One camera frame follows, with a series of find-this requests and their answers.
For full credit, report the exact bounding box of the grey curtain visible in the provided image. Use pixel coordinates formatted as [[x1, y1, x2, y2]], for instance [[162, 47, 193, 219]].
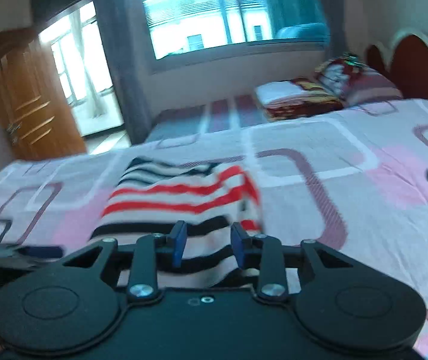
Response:
[[320, 0, 348, 58], [92, 0, 151, 145]]

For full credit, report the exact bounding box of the grey curtain right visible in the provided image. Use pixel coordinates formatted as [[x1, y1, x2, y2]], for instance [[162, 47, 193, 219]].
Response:
[[320, 0, 348, 58]]

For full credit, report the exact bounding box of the window with frame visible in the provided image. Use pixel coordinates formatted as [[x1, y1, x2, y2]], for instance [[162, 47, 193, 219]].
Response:
[[136, 0, 329, 72]]

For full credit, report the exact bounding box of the grey curtain left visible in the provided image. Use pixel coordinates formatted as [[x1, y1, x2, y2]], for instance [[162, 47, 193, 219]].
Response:
[[92, 0, 151, 145]]

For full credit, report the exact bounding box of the patterned red pillow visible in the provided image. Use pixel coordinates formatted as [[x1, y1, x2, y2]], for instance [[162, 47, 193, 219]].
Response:
[[314, 53, 403, 107]]

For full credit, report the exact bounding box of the red heart headboard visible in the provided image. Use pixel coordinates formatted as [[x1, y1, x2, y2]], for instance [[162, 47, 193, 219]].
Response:
[[365, 28, 428, 100]]

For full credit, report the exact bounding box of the striped bed sheet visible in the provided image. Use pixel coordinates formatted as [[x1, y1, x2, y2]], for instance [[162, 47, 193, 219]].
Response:
[[146, 94, 269, 142]]

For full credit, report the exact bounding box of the metal door handle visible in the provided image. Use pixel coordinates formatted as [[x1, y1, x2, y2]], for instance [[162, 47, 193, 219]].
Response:
[[6, 122, 22, 146]]

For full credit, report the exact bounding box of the white sheer curtain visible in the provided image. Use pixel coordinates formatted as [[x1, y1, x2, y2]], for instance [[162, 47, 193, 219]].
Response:
[[69, 9, 106, 119]]

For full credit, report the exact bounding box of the wooden door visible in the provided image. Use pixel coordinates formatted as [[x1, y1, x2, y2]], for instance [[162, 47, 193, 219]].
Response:
[[0, 28, 87, 161]]

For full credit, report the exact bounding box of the striped white red black garment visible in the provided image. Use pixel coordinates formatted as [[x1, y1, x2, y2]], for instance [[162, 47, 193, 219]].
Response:
[[90, 157, 263, 288]]

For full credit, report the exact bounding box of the teal curtain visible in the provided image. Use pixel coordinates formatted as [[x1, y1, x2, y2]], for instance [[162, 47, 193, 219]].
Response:
[[266, 0, 330, 44]]

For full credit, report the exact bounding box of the folded white red blanket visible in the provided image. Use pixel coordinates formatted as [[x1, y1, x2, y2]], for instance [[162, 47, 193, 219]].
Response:
[[254, 77, 344, 120]]

